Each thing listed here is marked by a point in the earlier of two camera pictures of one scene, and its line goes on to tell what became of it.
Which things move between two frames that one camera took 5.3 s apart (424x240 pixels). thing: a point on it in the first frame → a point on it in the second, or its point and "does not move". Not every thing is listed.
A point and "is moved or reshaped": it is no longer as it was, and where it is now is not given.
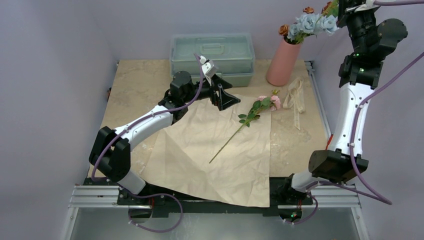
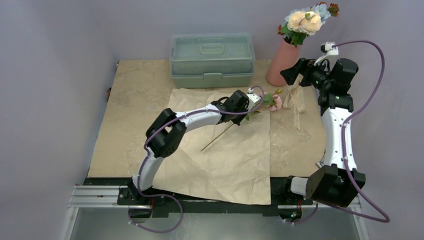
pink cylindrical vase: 283,64 does not move
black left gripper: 224,99 → 238,121
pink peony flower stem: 262,103 is moved or reshaped
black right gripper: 346,9 → 303,71
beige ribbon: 295,97 does not move
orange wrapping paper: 220,155 does not move
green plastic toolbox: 233,54 does not move
